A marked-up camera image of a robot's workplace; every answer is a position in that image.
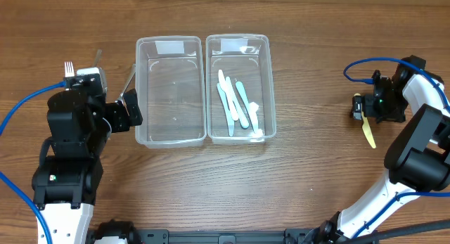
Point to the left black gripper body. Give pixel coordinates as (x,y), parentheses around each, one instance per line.
(117,115)

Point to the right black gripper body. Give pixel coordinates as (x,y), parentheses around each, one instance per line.
(361,110)

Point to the yellow plastic knife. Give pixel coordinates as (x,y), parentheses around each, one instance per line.
(367,132)

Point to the metal utensil handle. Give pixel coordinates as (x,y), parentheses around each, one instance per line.
(97,57)

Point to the white plastic utensil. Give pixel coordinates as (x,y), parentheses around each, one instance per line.
(225,89)

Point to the light blue plastic knife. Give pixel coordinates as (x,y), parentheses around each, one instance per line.
(229,120)

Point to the pale blue plastic knife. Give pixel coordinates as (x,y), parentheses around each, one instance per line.
(251,107)

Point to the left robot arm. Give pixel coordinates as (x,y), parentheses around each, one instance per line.
(70,170)

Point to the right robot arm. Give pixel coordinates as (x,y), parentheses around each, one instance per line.
(416,163)

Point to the left clear plastic container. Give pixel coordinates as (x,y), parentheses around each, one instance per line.
(170,84)

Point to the clear plastic container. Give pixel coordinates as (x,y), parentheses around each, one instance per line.
(170,84)
(245,58)

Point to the right clear plastic container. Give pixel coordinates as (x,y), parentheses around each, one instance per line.
(245,58)

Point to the white plastic fork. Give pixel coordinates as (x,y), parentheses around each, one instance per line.
(69,69)

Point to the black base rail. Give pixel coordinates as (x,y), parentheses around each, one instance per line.
(125,232)

